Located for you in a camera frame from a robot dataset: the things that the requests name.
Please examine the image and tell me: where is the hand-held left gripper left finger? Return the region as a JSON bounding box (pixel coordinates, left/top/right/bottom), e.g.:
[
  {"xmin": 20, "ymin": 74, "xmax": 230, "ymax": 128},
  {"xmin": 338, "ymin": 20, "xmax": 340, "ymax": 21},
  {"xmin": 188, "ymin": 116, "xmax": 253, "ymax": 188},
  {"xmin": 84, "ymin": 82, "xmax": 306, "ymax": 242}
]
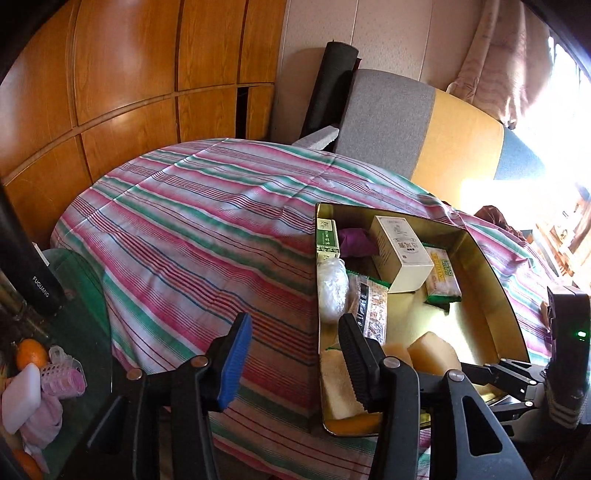
[{"xmin": 65, "ymin": 313, "xmax": 254, "ymax": 480}]

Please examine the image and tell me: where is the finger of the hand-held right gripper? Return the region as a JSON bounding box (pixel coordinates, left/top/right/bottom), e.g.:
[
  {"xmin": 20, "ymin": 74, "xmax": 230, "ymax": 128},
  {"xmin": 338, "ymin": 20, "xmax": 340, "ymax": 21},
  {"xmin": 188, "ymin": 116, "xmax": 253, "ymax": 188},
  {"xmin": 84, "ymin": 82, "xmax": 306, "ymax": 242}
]
[
  {"xmin": 462, "ymin": 360, "xmax": 548, "ymax": 402},
  {"xmin": 486, "ymin": 399, "xmax": 539, "ymax": 421}
]

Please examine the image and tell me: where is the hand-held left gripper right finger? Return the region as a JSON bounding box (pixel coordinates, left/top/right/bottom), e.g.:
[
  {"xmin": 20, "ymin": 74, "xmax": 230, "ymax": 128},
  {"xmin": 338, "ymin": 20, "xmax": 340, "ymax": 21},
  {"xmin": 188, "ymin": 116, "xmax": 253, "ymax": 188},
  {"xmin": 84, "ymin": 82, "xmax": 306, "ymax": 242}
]
[{"xmin": 338, "ymin": 314, "xmax": 534, "ymax": 480}]

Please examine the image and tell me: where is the large brown sponge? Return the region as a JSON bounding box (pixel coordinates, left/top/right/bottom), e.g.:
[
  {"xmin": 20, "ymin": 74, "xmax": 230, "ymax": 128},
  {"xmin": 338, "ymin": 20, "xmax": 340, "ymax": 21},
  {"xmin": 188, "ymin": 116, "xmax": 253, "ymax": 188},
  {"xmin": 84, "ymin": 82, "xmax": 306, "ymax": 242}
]
[{"xmin": 320, "ymin": 351, "xmax": 368, "ymax": 421}]

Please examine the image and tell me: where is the small tan sponge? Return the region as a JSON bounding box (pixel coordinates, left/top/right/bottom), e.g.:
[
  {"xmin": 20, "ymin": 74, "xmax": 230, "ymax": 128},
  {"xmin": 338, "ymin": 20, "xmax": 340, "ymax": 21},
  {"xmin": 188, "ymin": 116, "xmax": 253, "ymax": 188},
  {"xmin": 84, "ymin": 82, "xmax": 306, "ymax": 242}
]
[{"xmin": 383, "ymin": 342, "xmax": 414, "ymax": 370}]

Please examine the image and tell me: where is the black label cracker packet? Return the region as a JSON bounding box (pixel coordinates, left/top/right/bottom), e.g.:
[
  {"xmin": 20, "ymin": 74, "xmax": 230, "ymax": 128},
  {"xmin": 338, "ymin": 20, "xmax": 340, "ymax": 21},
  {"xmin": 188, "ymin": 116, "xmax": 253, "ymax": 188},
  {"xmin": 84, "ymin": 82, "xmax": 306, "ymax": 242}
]
[{"xmin": 346, "ymin": 272, "xmax": 389, "ymax": 346}]

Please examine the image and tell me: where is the gold tin box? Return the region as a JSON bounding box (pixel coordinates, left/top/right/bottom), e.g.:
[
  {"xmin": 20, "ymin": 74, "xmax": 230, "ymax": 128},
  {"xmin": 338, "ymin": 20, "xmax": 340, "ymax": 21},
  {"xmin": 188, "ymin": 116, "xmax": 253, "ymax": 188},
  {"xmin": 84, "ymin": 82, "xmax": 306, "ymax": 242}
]
[{"xmin": 315, "ymin": 202, "xmax": 531, "ymax": 437}]

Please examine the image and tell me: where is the pale yellow sponge block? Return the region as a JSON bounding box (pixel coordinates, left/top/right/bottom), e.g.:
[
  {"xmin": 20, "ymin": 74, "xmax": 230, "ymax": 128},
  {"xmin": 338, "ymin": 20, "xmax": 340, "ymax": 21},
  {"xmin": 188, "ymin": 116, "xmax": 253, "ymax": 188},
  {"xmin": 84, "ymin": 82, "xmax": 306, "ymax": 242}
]
[{"xmin": 407, "ymin": 331, "xmax": 462, "ymax": 377}]

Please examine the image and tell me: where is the beige carton box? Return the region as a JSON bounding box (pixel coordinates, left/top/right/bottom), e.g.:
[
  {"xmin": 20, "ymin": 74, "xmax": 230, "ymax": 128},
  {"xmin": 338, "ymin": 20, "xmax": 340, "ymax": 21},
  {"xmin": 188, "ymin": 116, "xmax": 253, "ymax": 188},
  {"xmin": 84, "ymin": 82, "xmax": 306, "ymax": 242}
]
[{"xmin": 369, "ymin": 215, "xmax": 435, "ymax": 294}]

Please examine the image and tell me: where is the purple cloth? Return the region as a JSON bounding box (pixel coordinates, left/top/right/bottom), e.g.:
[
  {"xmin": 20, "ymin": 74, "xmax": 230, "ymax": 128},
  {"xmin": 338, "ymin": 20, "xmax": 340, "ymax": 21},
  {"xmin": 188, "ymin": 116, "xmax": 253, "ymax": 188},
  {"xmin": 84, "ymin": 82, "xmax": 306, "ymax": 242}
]
[{"xmin": 339, "ymin": 227, "xmax": 377, "ymax": 258}]

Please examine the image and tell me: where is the yellow label cracker packet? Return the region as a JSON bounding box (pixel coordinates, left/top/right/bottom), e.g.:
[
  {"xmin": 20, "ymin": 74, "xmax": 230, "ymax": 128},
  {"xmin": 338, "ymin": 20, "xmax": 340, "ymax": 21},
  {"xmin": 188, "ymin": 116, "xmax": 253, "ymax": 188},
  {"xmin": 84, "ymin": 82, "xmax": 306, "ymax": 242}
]
[{"xmin": 424, "ymin": 246, "xmax": 463, "ymax": 310}]

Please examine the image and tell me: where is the white plastic packet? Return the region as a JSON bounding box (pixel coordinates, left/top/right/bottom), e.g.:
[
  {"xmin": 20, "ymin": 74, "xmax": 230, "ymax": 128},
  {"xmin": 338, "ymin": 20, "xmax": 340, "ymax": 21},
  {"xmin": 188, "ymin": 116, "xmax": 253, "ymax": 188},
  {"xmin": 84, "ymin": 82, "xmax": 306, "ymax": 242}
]
[{"xmin": 318, "ymin": 257, "xmax": 350, "ymax": 322}]

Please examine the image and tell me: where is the green and white small box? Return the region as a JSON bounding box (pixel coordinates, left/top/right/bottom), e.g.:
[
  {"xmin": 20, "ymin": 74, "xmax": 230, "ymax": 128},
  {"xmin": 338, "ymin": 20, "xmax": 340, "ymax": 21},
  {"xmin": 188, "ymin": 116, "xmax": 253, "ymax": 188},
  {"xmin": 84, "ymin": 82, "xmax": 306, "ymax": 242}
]
[{"xmin": 316, "ymin": 218, "xmax": 341, "ymax": 259}]

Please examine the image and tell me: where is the striped blanket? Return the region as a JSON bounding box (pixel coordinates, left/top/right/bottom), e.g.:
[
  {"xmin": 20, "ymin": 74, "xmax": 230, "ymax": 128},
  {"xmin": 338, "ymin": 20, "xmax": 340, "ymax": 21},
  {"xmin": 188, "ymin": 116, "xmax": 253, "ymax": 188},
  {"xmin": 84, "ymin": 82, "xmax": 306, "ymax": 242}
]
[{"xmin": 50, "ymin": 138, "xmax": 568, "ymax": 480}]

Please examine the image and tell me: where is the dark red cloth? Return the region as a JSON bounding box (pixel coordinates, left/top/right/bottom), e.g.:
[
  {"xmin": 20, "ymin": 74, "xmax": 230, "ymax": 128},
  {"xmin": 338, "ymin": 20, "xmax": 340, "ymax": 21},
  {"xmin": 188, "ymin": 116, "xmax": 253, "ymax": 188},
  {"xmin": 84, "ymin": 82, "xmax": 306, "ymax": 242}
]
[{"xmin": 473, "ymin": 205, "xmax": 527, "ymax": 238}]

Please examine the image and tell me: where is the glass table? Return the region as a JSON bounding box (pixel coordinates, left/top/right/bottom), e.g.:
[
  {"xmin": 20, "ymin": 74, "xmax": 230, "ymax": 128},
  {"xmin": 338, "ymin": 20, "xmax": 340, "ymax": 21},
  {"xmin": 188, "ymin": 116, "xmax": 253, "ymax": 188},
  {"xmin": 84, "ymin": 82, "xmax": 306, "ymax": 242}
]
[{"xmin": 0, "ymin": 249, "xmax": 114, "ymax": 480}]

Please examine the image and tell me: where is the pink hair roller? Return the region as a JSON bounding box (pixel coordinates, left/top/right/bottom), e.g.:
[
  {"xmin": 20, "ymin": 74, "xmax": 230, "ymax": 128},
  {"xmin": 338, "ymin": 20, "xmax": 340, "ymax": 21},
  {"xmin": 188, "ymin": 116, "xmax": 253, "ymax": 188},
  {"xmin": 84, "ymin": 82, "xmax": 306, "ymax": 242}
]
[{"xmin": 41, "ymin": 346, "xmax": 87, "ymax": 398}]

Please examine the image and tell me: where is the pink cloth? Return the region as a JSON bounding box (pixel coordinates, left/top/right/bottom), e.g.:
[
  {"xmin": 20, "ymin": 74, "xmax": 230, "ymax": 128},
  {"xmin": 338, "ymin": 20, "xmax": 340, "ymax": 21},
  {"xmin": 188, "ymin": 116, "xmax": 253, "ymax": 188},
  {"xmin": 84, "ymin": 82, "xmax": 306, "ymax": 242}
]
[{"xmin": 21, "ymin": 394, "xmax": 64, "ymax": 467}]

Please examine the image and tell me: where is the orange fruit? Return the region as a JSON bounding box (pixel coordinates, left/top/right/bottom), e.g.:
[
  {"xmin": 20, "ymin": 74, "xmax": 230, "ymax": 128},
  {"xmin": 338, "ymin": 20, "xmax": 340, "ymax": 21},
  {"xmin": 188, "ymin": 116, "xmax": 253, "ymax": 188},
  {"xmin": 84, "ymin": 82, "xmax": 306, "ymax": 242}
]
[
  {"xmin": 16, "ymin": 338, "xmax": 49, "ymax": 370},
  {"xmin": 11, "ymin": 448, "xmax": 44, "ymax": 480}
]

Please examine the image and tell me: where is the white soap block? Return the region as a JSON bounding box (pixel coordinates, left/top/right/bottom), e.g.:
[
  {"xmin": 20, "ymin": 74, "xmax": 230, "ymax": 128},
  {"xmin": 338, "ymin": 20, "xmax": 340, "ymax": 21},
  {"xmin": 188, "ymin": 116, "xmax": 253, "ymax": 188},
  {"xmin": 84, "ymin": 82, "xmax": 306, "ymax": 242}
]
[{"xmin": 1, "ymin": 363, "xmax": 41, "ymax": 435}]

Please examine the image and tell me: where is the white foam piece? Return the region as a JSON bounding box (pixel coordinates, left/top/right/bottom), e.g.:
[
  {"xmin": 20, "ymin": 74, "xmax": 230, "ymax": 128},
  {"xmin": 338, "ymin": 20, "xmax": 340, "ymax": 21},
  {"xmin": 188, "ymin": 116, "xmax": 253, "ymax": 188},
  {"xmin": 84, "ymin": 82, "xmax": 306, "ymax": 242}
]
[{"xmin": 291, "ymin": 124, "xmax": 341, "ymax": 151}]

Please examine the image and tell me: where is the black thermos bottle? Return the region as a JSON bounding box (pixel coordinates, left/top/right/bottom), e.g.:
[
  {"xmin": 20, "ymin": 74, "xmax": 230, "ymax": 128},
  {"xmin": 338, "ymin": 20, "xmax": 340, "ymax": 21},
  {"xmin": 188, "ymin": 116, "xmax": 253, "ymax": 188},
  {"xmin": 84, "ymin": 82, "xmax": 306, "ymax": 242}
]
[{"xmin": 0, "ymin": 185, "xmax": 65, "ymax": 317}]

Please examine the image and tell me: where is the black rolled mat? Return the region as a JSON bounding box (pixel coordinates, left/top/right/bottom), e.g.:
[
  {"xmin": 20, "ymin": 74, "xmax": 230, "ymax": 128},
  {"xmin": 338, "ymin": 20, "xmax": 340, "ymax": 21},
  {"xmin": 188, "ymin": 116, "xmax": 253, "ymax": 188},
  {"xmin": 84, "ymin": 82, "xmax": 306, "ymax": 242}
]
[{"xmin": 302, "ymin": 41, "xmax": 360, "ymax": 141}]

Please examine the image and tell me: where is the wooden wardrobe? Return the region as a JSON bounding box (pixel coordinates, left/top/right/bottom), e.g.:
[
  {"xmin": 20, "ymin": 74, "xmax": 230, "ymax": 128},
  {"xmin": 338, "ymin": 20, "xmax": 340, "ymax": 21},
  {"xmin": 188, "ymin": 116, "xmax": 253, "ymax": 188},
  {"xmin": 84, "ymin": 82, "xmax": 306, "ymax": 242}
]
[{"xmin": 0, "ymin": 0, "xmax": 289, "ymax": 250}]

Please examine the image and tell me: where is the beige patterned curtain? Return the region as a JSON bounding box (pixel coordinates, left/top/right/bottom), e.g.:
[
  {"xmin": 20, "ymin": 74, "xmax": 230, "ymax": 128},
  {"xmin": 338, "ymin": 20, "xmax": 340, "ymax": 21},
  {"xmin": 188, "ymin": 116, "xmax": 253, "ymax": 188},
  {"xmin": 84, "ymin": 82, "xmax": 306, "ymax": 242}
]
[{"xmin": 448, "ymin": 0, "xmax": 555, "ymax": 130}]

